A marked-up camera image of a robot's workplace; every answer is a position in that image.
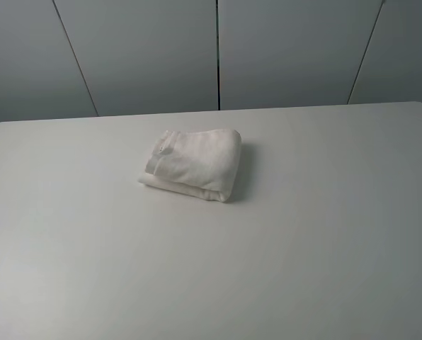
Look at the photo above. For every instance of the white towel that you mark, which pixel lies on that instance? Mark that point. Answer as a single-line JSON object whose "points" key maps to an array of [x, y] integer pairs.
{"points": [[198, 164]]}

